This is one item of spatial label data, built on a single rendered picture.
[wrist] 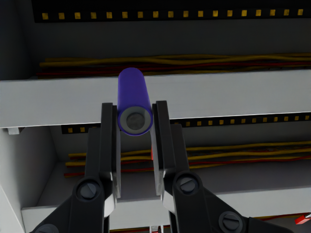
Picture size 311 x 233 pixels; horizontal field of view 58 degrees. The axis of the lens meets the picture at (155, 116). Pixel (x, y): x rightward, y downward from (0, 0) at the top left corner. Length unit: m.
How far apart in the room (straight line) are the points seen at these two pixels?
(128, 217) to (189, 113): 0.19
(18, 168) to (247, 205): 0.32
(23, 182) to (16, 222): 0.05
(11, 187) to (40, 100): 0.15
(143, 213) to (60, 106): 0.21
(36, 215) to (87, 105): 0.20
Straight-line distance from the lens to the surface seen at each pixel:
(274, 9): 0.45
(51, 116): 0.29
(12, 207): 0.40
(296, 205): 0.48
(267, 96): 0.31
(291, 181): 0.54
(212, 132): 0.59
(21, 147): 0.42
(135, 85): 0.16
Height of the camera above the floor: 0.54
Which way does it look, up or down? 38 degrees up
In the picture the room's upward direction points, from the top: 179 degrees counter-clockwise
